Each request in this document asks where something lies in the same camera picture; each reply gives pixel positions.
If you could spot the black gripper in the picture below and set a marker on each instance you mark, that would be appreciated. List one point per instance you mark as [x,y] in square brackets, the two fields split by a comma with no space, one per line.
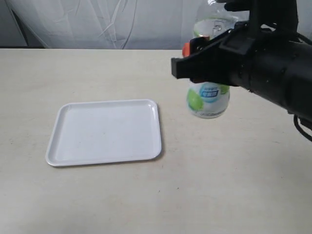
[266,65]

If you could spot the clear plastic water bottle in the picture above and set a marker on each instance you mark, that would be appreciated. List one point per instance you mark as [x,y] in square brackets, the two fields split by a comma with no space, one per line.
[210,100]

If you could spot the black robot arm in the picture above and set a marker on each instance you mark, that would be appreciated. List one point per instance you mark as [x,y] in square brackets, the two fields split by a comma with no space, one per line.
[304,111]

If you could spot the white rectangular plastic tray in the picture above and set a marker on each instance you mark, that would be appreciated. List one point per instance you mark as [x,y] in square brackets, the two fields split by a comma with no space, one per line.
[103,132]

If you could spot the white wrinkled backdrop curtain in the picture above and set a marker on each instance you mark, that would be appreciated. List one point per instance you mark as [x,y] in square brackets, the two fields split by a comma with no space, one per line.
[99,24]

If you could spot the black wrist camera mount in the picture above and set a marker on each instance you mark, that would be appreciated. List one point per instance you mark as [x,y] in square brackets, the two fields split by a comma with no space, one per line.
[281,15]

